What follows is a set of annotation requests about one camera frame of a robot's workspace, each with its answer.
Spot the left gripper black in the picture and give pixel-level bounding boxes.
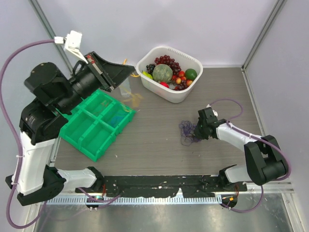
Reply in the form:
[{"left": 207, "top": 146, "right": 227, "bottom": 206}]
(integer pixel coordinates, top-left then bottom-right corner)
[{"left": 56, "top": 51, "right": 135, "bottom": 113}]

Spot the purple thin cable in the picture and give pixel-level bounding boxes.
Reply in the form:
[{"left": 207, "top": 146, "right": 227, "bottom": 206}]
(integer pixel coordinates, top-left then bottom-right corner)
[{"left": 178, "top": 120, "right": 202, "bottom": 147}]

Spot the red thin cable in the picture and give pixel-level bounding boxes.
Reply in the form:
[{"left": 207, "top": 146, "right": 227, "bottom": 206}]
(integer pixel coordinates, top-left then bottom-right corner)
[{"left": 96, "top": 98, "right": 113, "bottom": 114}]

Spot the yellow thin cable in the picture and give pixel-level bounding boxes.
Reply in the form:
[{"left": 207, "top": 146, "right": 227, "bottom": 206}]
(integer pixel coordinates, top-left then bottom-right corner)
[{"left": 120, "top": 58, "right": 144, "bottom": 112}]

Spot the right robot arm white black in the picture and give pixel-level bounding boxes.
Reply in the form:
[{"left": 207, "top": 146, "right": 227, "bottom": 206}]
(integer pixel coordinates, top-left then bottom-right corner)
[{"left": 194, "top": 106, "right": 290, "bottom": 191}]

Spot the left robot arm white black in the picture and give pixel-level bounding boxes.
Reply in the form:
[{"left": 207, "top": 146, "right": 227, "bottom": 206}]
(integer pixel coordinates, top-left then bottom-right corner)
[{"left": 5, "top": 52, "right": 135, "bottom": 206}]

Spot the clear water bottle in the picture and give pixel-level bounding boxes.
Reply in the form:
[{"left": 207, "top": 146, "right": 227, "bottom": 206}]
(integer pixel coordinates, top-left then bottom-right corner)
[{"left": 119, "top": 78, "right": 132, "bottom": 98}]

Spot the yellow banana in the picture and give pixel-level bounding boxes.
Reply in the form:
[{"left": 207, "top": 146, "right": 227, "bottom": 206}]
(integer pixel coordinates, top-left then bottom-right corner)
[{"left": 142, "top": 71, "right": 153, "bottom": 80}]

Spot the white plastic basket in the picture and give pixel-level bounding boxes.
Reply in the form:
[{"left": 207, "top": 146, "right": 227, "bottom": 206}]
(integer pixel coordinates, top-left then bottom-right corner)
[{"left": 136, "top": 46, "right": 203, "bottom": 103}]

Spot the dark grape bunch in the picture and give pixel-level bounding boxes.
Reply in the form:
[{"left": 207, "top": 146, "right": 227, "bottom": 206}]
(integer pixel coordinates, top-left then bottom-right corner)
[{"left": 146, "top": 64, "right": 155, "bottom": 74}]

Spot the green round melon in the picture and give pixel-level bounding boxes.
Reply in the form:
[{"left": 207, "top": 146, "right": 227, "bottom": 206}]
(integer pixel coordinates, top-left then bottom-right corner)
[{"left": 152, "top": 64, "right": 173, "bottom": 83}]

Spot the green lime fruit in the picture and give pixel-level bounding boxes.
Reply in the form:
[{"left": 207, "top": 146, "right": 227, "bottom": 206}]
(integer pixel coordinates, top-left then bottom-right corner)
[{"left": 185, "top": 69, "right": 197, "bottom": 81}]

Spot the green compartment tray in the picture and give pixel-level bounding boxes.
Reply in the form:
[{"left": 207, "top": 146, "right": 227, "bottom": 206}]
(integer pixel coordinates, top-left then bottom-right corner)
[{"left": 59, "top": 90, "right": 136, "bottom": 162}]

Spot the red apple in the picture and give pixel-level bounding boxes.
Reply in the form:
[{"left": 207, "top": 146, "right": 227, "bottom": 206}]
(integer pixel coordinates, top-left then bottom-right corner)
[{"left": 160, "top": 82, "right": 169, "bottom": 88}]

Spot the cherry cluster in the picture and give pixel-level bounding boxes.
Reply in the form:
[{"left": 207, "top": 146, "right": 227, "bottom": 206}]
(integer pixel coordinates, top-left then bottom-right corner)
[{"left": 171, "top": 71, "right": 193, "bottom": 91}]

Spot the red grape bunch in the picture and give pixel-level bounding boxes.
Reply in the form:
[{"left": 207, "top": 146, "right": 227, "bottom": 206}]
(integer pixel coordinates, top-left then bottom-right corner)
[{"left": 154, "top": 55, "right": 182, "bottom": 75}]

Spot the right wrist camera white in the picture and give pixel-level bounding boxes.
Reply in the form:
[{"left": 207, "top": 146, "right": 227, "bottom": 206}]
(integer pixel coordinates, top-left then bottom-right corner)
[{"left": 206, "top": 104, "right": 218, "bottom": 116}]

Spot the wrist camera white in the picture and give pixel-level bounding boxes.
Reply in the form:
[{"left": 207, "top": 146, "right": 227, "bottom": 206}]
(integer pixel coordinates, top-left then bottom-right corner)
[
  {"left": 206, "top": 104, "right": 218, "bottom": 116},
  {"left": 54, "top": 30, "right": 88, "bottom": 64}
]

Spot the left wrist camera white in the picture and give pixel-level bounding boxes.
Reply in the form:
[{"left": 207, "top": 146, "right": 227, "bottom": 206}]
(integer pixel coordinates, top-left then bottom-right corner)
[{"left": 54, "top": 30, "right": 88, "bottom": 64}]

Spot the aluminium frame rail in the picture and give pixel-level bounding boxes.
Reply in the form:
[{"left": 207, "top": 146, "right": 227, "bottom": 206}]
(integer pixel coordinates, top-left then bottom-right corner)
[{"left": 246, "top": 182, "right": 295, "bottom": 194}]

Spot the slotted white cable duct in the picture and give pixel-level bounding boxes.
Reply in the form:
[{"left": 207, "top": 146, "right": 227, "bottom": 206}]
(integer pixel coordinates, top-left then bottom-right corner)
[{"left": 47, "top": 194, "right": 222, "bottom": 206}]

